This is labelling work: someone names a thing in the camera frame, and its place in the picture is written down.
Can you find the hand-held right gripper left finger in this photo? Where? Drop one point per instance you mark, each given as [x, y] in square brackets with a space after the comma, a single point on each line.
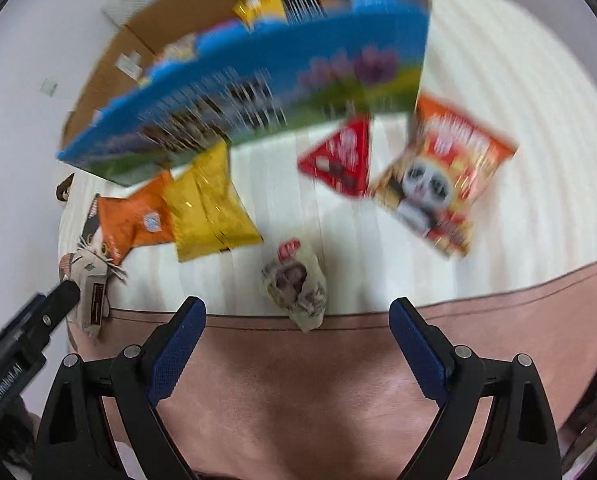
[176, 355]

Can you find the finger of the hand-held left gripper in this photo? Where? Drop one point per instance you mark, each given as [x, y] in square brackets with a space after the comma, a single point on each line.
[61, 300]
[23, 312]

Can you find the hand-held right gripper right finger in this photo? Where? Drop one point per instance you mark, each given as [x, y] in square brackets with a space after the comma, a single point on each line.
[423, 355]

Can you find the blue printed cardboard box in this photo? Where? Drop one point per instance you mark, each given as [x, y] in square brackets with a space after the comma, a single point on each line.
[258, 90]

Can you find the large yellow black snack packet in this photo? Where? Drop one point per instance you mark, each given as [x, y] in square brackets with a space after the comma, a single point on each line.
[273, 5]

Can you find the white brown striped packet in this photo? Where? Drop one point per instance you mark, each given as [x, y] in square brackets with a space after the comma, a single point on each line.
[91, 295]

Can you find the striped pink cat blanket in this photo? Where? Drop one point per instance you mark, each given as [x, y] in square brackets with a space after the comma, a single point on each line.
[478, 310]

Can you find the bear print long pillow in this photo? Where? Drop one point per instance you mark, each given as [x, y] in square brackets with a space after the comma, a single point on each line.
[64, 189]

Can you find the small white cartoon packet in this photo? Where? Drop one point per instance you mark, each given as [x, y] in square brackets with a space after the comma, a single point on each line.
[296, 280]

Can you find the orange panda snack packet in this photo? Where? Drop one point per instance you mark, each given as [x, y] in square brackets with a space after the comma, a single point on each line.
[443, 170]

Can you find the red triangular snack packet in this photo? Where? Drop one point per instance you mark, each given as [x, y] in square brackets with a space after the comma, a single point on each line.
[341, 157]

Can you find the white wall socket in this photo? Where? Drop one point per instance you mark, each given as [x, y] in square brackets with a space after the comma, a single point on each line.
[49, 87]

